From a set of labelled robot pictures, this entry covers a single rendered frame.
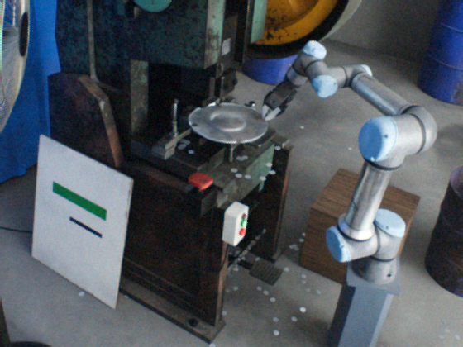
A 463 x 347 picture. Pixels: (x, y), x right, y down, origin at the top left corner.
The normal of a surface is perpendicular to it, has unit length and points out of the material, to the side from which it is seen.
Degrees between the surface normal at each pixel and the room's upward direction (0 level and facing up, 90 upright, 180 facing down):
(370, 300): 90
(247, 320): 0
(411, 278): 0
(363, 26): 90
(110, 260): 78
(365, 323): 90
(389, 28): 90
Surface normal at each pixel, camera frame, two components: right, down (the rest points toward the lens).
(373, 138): -0.89, 0.02
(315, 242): -0.47, 0.42
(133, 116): 0.86, 0.33
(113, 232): -0.49, 0.22
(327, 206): 0.10, -0.85
